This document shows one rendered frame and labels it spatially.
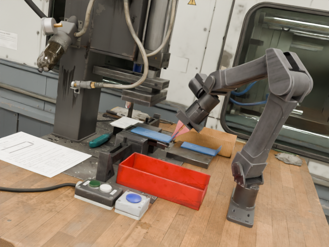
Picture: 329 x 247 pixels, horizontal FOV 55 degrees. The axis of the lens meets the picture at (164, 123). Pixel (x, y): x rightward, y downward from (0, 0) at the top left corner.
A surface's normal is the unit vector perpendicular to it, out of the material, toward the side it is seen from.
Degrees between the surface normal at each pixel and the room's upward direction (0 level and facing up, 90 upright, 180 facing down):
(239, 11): 90
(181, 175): 90
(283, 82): 90
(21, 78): 90
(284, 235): 0
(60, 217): 0
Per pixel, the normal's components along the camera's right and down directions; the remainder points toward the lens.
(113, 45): -0.30, 0.21
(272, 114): -0.83, 0.11
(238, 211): 0.18, -0.94
